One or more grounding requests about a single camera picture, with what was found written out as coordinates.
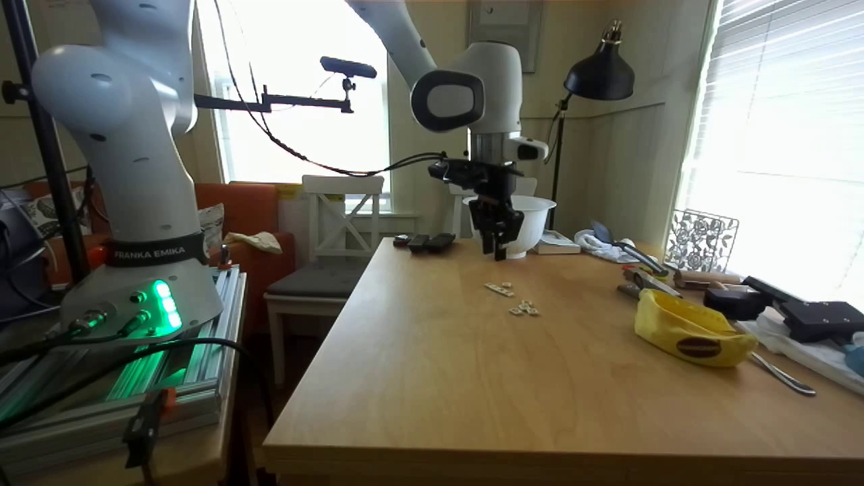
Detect grey wall panel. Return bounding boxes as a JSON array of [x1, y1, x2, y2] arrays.
[[464, 0, 545, 80]]

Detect black button remote control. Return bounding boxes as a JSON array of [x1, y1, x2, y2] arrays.
[[408, 229, 458, 258]]

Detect black hole punch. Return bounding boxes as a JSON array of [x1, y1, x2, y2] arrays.
[[774, 298, 864, 350]]

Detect grey stapler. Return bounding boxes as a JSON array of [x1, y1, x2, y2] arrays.
[[612, 235, 676, 278]]

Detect black power cable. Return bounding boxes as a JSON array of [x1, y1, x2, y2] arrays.
[[0, 333, 248, 435]]

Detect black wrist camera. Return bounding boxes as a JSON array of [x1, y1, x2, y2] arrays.
[[427, 157, 508, 192]]

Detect white patterned cube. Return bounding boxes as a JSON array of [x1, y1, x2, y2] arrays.
[[665, 209, 743, 278]]

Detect black camera stand pole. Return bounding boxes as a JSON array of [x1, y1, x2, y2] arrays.
[[0, 0, 92, 286]]

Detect orange cabinet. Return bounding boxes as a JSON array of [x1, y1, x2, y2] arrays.
[[191, 182, 306, 273]]

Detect beige cloth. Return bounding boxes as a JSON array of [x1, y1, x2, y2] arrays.
[[221, 229, 287, 261]]

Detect black orange clamp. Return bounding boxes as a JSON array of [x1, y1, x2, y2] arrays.
[[119, 386, 180, 474]]

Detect teal object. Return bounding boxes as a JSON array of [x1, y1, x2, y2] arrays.
[[842, 337, 864, 379]]

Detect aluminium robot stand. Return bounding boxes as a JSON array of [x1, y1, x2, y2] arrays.
[[0, 261, 250, 486]]

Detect white window blinds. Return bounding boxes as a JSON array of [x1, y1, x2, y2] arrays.
[[676, 0, 864, 305]]

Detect black stereo camera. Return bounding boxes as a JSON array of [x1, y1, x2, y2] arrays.
[[319, 55, 381, 85]]

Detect black desk lamp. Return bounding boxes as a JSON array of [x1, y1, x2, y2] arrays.
[[545, 23, 638, 234]]

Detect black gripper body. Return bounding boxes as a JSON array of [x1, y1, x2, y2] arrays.
[[464, 180, 523, 228]]

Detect metal spoon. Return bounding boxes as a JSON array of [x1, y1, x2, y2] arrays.
[[747, 350, 821, 401]]

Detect grey cloth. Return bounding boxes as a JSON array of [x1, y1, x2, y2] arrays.
[[569, 225, 638, 267]]

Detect white tray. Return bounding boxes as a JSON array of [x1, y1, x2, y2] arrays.
[[743, 308, 864, 401]]

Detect white plastic bowl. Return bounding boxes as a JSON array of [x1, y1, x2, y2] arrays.
[[458, 190, 561, 266]]

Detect small black device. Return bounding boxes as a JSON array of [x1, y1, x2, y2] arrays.
[[703, 273, 769, 325]]

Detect yellow plastic pouch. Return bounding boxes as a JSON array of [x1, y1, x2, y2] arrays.
[[632, 286, 761, 374]]

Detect white wooden chair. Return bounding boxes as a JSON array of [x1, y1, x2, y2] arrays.
[[263, 173, 392, 369]]

